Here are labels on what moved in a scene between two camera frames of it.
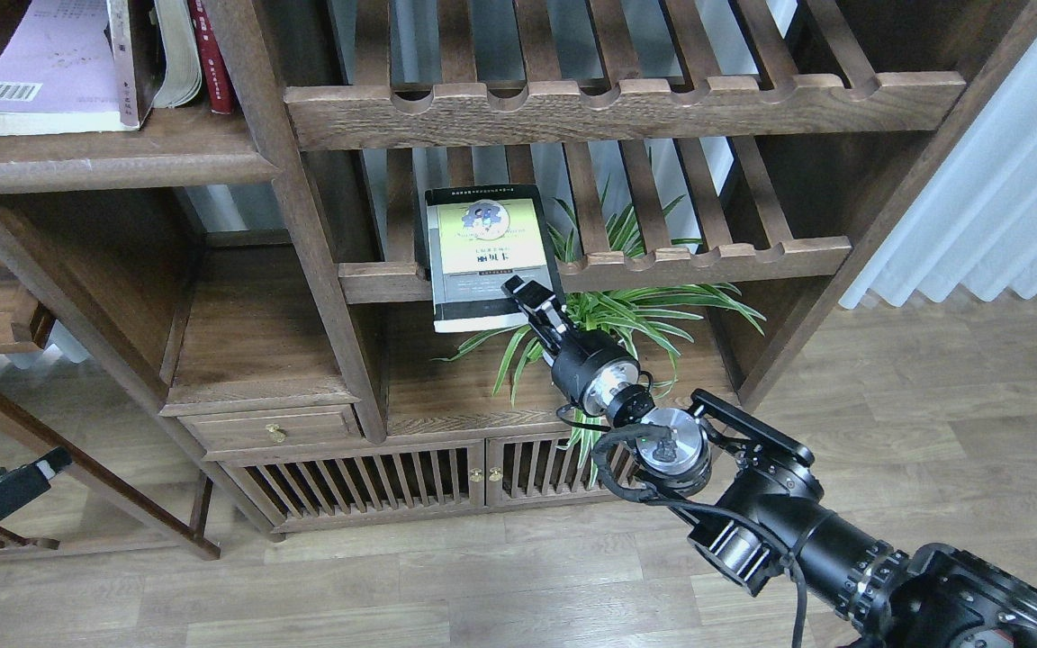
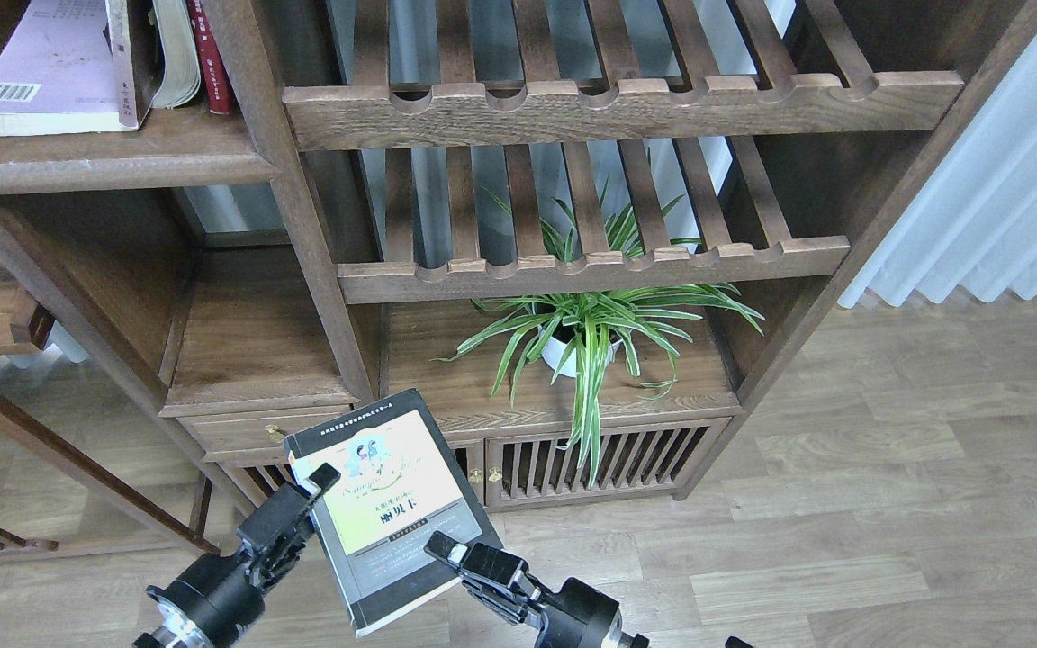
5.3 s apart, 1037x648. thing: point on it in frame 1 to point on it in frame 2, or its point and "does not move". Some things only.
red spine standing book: (220, 97) does not move
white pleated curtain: (1013, 201) does not move
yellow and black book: (479, 237) to (398, 484)
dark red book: (149, 50) does not move
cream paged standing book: (183, 76) does not move
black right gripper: (599, 373) to (580, 616)
